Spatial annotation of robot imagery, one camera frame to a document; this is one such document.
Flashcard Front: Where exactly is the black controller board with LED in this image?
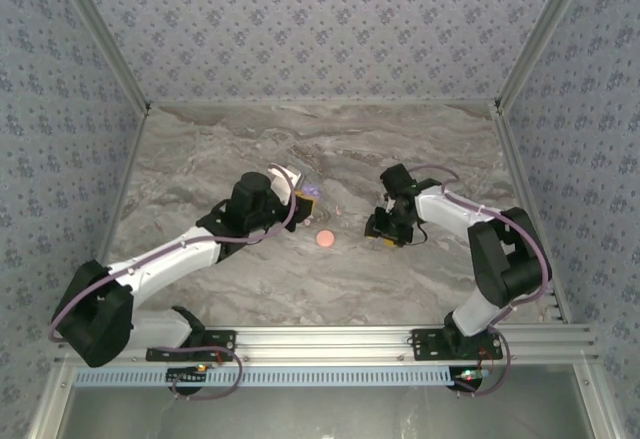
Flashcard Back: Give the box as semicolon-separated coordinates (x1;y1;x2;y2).
451;366;489;391
166;366;209;386

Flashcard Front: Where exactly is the grey sheet metal panel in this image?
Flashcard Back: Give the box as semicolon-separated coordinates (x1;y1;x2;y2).
27;362;626;439

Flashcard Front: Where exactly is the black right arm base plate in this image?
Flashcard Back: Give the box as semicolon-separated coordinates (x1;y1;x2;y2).
410;328;504;363

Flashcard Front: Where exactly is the wide aluminium frame rail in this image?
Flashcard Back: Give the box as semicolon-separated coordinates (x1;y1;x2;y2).
54;325;601;364

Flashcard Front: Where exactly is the broad aluminium side rail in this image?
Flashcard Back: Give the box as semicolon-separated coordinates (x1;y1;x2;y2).
491;101;574;325

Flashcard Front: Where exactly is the thin aluminium side rail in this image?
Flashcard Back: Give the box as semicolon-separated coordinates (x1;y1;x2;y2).
74;103;152;330

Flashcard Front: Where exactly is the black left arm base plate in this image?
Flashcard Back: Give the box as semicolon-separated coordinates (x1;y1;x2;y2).
145;329;237;363

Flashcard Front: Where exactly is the slotted pale cable duct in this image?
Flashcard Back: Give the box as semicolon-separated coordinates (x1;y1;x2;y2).
73;366;459;388

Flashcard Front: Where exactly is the slanted aluminium frame post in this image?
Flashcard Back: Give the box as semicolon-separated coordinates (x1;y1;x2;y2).
493;0;599;112

